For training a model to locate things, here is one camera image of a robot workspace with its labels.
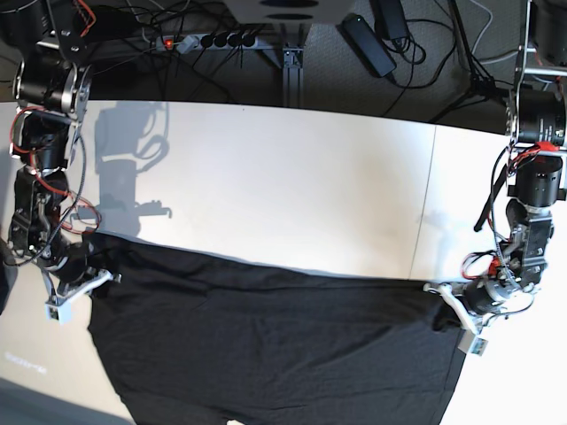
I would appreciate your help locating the black power brick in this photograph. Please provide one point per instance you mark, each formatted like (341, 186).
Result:
(366, 46)
(390, 19)

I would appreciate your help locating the black T-shirt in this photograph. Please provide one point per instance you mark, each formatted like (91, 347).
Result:
(190, 338)

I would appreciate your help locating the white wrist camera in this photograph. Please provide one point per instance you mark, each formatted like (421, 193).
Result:
(59, 309)
(472, 343)

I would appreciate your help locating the aluminium table leg profile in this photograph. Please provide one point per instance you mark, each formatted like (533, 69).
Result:
(293, 44)

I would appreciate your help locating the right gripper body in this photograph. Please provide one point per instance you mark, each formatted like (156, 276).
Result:
(68, 274)

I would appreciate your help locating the black tripod stand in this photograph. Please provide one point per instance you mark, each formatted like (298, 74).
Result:
(482, 85)

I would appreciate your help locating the white power strip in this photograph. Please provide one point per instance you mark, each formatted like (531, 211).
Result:
(212, 41)

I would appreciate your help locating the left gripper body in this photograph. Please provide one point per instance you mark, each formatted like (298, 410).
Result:
(477, 304)

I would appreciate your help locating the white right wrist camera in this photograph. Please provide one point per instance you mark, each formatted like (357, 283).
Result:
(59, 309)

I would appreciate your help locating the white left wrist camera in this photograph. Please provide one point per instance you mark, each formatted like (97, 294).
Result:
(472, 343)

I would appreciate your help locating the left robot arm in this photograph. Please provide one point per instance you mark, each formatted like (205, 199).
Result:
(527, 176)

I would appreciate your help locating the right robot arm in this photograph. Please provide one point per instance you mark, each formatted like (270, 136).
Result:
(51, 88)

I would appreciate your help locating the white plug adapter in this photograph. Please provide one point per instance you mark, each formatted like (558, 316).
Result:
(188, 44)

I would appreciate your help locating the dark object at left edge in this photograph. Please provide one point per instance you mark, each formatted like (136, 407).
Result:
(9, 275)

